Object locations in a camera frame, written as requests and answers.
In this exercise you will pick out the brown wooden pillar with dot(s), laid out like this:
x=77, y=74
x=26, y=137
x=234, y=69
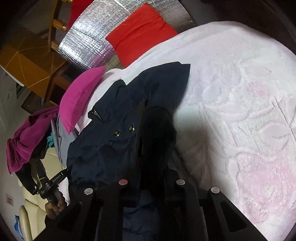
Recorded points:
x=27, y=58

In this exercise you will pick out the teal garment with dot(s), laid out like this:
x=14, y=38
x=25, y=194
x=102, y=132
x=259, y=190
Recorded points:
x=50, y=141

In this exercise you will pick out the navy blue zip jacket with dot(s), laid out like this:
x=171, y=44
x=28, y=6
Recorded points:
x=130, y=140

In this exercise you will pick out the white embossed bed cover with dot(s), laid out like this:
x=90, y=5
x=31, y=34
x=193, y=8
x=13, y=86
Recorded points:
x=236, y=123

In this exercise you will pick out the cream leather sofa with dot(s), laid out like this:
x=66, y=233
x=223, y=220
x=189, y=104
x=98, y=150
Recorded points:
x=32, y=213

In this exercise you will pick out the grey garment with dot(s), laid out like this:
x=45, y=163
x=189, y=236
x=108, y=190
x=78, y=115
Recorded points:
x=62, y=140

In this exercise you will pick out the purple fleece garment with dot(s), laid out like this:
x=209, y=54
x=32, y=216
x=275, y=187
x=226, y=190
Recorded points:
x=19, y=148

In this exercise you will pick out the red blanket on railing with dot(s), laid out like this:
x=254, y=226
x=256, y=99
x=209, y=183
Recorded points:
x=77, y=8

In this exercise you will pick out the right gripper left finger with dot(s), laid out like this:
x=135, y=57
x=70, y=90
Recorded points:
x=98, y=217

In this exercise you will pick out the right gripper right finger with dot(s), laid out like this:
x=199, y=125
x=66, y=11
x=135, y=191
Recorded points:
x=211, y=215

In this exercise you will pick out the magenta pillow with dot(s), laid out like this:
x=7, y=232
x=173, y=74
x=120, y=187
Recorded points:
x=77, y=95

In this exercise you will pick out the silver foil insulation panel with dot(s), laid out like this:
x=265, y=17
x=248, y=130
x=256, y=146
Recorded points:
x=85, y=43

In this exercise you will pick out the red pillow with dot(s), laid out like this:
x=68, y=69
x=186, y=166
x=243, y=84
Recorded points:
x=142, y=30

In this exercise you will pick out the person's left hand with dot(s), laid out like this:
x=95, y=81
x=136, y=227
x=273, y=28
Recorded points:
x=52, y=209

